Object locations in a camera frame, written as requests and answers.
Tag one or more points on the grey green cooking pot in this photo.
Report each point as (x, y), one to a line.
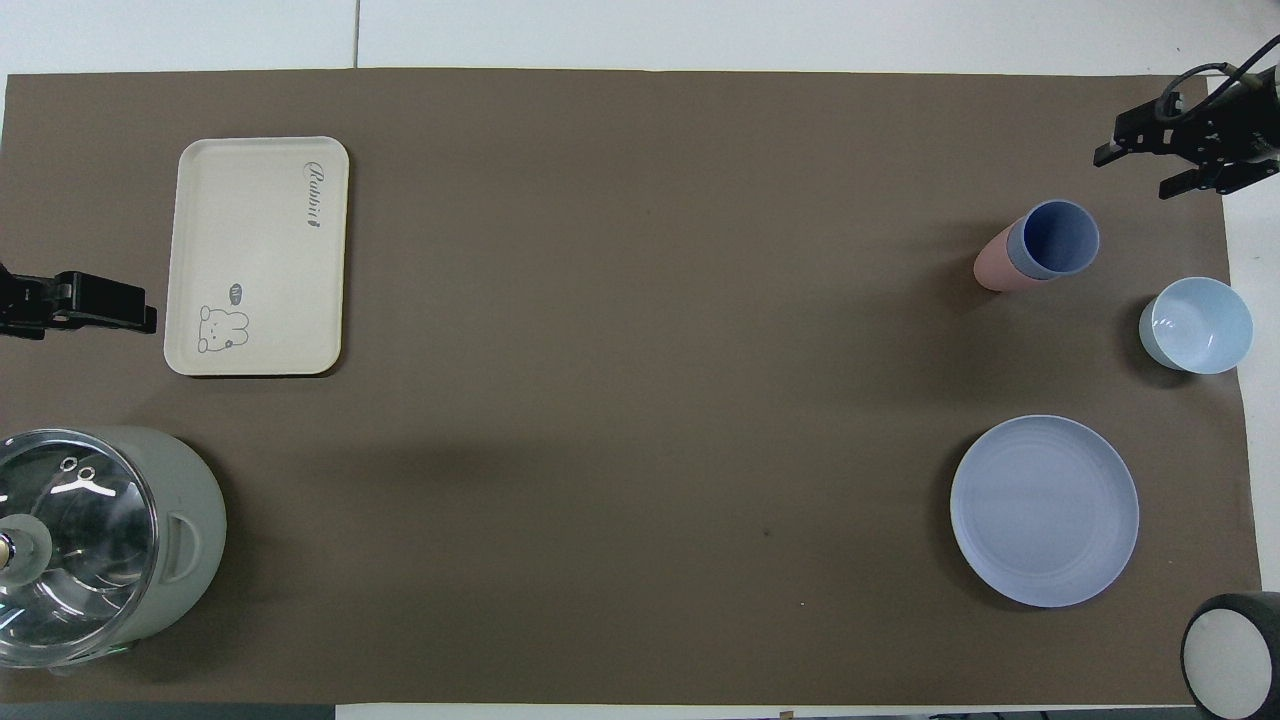
(190, 480)

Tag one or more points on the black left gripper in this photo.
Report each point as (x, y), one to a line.
(30, 305)

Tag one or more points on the glass pot lid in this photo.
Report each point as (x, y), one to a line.
(90, 540)

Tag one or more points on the brown table mat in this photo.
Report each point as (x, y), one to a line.
(640, 400)

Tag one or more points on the lavender blue plate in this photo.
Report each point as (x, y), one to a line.
(1045, 510)

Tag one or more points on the blue ribbed cup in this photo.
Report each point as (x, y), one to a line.
(1060, 238)

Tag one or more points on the cream rabbit print tray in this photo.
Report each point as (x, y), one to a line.
(260, 260)

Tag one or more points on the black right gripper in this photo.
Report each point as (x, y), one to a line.
(1235, 130)

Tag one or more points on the light blue bowl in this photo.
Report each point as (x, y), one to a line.
(1198, 325)

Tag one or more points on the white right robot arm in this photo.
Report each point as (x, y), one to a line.
(1235, 655)

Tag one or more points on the pink cup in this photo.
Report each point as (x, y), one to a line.
(992, 268)

